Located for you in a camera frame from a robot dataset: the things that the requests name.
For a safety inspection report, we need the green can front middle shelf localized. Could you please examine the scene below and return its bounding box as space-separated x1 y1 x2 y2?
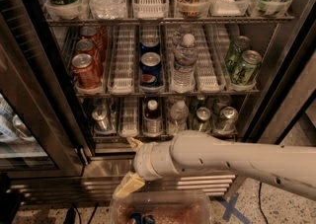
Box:
231 50 262 86

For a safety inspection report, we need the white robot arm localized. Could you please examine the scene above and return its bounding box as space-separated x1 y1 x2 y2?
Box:
113 130 316 200

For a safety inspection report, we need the blue pepsi can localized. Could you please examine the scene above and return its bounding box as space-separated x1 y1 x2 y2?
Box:
140 52 162 87
140 36 160 54

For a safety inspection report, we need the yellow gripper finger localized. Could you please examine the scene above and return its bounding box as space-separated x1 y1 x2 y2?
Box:
126 137 143 151
113 172 145 199

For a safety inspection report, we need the red soda can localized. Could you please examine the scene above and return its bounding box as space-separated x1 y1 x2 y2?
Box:
76 38 104 76
71 53 101 89
80 26 106 61

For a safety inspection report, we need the fridge vent grille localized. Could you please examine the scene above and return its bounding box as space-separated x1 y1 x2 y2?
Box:
9 173 236 204

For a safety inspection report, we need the black cable on floor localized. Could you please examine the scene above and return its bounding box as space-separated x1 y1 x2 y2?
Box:
258 182 270 224

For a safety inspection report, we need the blue pepsi can rear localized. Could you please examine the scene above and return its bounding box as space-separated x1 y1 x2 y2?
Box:
140 36 160 54

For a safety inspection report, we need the green can rear middle shelf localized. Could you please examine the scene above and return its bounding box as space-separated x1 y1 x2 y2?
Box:
225 36 251 73

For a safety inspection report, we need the red soda can rear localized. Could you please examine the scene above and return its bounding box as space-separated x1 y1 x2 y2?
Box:
80 26 106 61

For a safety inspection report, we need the empty white shelf tray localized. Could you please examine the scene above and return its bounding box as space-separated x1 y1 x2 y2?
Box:
108 26 135 95

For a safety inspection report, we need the clear plastic bin on floor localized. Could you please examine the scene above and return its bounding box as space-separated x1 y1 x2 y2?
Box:
110 190 213 224

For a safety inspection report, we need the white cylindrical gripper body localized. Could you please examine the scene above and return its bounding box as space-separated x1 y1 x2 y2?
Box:
133 141 181 181

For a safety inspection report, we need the silver redbull can front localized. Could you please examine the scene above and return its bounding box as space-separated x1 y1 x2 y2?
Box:
92 108 112 131

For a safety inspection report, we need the clear water bottle bottom shelf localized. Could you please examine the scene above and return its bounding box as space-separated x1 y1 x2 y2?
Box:
167 100 189 135

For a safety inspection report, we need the clear water bottle middle shelf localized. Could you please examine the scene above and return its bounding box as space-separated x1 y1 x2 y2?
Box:
173 34 198 93

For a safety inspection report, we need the clear water bottle shelf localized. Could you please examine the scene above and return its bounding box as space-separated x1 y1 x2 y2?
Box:
173 34 198 93
167 100 189 135

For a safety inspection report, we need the dark juice bottle white cap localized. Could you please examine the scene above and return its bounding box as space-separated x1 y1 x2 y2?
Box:
144 100 163 137

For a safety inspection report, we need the blue pepsi can front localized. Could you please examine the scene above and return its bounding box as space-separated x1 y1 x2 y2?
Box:
140 52 162 87

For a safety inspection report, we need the red soda can middle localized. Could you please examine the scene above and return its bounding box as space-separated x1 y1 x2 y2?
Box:
76 38 104 76

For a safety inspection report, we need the green can bottom right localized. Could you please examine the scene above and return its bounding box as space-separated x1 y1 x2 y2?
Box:
215 107 238 133

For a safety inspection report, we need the red soda can front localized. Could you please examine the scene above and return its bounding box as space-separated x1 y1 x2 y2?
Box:
71 53 101 89

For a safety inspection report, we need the glass fridge door left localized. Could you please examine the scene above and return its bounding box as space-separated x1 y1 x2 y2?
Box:
0 0 86 180

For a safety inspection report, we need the green can bottom left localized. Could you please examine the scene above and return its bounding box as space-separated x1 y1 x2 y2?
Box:
192 107 211 133

